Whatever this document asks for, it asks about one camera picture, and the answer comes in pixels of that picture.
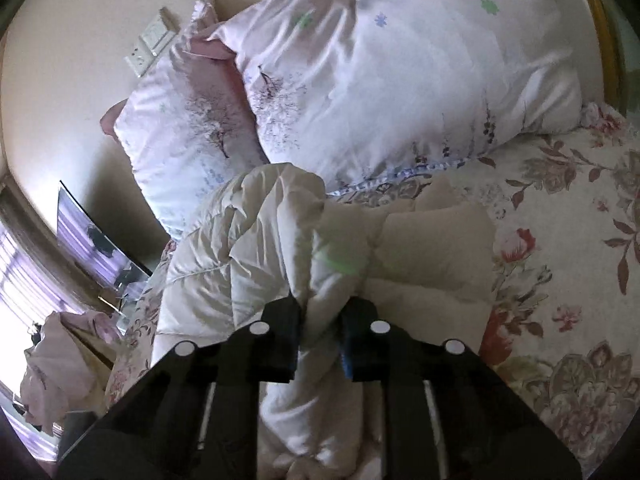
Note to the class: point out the leaning wall mirror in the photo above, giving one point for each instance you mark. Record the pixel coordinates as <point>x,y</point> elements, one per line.
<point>95,240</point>

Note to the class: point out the pink tree print pillow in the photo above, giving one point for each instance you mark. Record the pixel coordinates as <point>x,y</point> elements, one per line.
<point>175,150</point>
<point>425,75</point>

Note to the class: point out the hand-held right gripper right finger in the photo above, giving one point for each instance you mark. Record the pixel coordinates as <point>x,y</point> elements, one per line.
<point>357,350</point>

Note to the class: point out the white wall socket panel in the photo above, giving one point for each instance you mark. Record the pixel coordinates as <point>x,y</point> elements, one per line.
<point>150,42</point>

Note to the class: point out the window with purple curtain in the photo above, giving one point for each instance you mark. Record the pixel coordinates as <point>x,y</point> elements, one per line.
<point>30,280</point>

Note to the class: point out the floral bed sheet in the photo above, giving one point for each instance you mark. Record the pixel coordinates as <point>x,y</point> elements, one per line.
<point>555,220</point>

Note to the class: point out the cream quilted duvet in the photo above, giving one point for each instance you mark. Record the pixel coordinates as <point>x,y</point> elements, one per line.
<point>250,240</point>

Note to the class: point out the pink cloth pile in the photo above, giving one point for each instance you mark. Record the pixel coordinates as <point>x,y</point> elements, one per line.
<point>60,365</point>

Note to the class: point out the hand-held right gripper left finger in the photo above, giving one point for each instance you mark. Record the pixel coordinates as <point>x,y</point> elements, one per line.
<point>282,340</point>

